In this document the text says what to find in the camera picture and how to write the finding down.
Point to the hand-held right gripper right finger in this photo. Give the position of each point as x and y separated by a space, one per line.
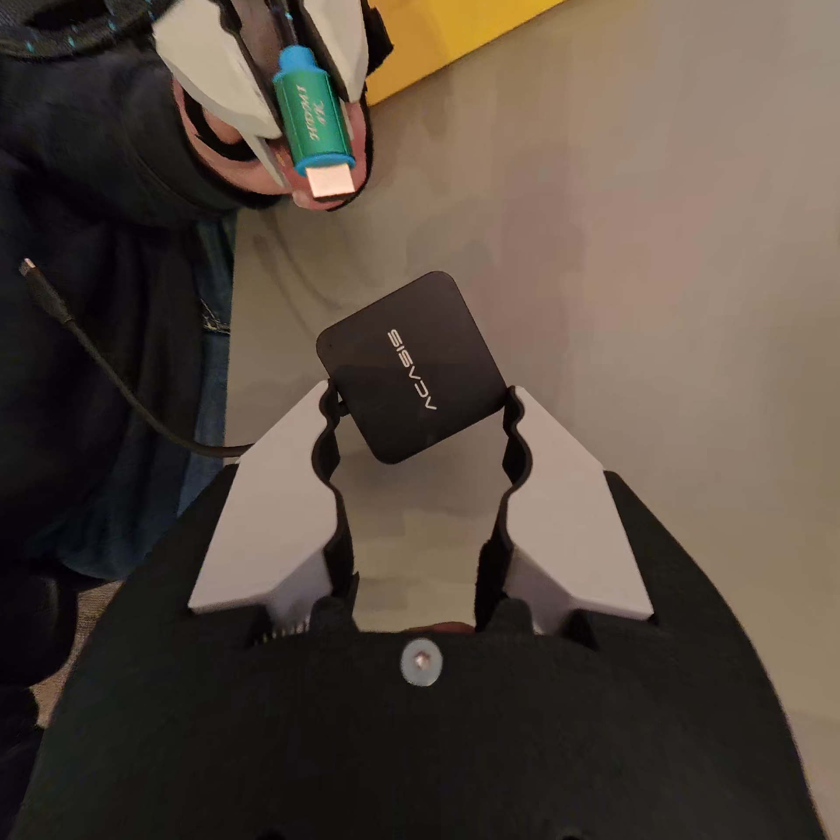
571 531

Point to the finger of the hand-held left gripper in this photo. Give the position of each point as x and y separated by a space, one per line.
210 59
338 39

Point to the person's left forearm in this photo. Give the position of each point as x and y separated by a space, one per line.
98 131

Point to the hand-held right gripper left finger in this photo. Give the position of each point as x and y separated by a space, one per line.
269 525

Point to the person's jeans leg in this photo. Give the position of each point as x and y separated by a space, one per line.
213 367

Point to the person's dark sweater torso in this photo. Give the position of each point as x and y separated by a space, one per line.
79 426

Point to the yellow plastic bin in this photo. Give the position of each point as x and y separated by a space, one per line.
446 39

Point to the black usb adapter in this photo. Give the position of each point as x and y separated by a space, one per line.
407 367

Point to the person's left hand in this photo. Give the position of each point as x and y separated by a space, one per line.
249 177

